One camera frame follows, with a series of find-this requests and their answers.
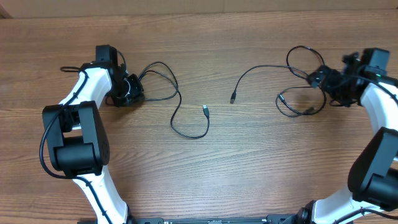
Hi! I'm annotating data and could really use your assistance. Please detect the black thin cable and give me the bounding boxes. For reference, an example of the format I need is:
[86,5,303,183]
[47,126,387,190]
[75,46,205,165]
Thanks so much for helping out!
[229,45,328,118]

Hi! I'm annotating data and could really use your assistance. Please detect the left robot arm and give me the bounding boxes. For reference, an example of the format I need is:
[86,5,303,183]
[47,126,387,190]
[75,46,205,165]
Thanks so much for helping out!
[39,45,144,223]

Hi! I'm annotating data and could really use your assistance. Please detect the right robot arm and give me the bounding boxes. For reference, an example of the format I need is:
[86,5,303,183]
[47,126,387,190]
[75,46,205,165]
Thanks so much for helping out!
[285,48,397,223]

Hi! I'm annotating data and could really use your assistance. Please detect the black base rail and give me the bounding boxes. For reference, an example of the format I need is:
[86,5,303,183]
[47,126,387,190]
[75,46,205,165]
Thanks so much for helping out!
[76,213,354,224]

